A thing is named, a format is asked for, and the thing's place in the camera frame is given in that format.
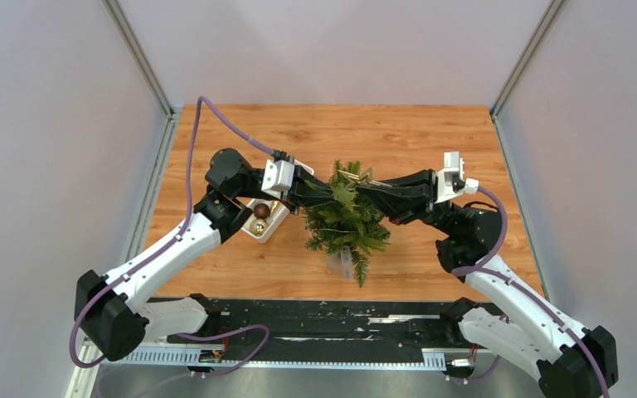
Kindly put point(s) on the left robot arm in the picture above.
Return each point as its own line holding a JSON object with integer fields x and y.
{"x": 114, "y": 310}

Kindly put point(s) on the aluminium frame post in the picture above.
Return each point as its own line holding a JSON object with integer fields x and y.
{"x": 123, "y": 25}
{"x": 543, "y": 27}

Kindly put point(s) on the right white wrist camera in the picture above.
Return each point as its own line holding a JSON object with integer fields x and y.
{"x": 450, "y": 180}

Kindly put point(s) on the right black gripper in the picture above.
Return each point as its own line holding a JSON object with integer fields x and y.
{"x": 409, "y": 200}

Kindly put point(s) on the left aluminium frame post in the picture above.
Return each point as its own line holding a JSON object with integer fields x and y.
{"x": 123, "y": 25}

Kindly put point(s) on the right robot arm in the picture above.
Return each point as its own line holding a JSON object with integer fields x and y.
{"x": 563, "y": 356}

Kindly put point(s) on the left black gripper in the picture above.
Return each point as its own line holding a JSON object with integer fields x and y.
{"x": 306, "y": 193}

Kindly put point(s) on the gold ball ornament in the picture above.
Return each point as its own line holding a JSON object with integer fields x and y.
{"x": 258, "y": 227}

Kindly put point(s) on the right aluminium frame post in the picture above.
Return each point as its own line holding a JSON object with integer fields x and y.
{"x": 543, "y": 27}

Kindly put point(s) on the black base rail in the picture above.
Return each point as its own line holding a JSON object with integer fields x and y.
{"x": 332, "y": 331}

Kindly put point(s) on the small green christmas tree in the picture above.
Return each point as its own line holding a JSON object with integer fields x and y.
{"x": 350, "y": 222}

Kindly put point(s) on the dark brown ball ornament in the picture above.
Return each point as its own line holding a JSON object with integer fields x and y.
{"x": 262, "y": 211}

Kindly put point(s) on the white ornament tray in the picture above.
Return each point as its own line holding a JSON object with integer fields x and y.
{"x": 278, "y": 214}

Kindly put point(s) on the silver star ornament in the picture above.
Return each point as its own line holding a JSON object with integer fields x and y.
{"x": 363, "y": 178}

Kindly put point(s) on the clear battery box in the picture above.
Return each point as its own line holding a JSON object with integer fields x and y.
{"x": 346, "y": 263}

